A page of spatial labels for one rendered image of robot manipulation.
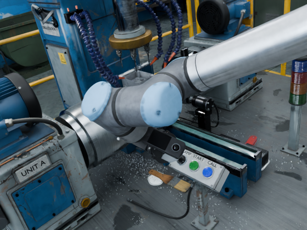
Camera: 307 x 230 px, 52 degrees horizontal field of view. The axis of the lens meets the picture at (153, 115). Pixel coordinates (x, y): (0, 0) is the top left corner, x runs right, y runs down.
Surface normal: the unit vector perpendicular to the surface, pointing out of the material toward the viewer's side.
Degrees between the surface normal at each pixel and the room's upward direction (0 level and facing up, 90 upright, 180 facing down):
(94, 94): 38
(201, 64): 59
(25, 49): 86
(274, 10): 90
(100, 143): 81
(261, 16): 90
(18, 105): 74
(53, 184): 90
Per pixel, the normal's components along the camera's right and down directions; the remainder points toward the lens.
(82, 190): 0.69, 0.25
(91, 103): -0.61, -0.43
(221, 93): -0.71, 0.44
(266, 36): -0.68, -0.06
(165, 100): 0.77, 0.00
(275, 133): -0.15, -0.86
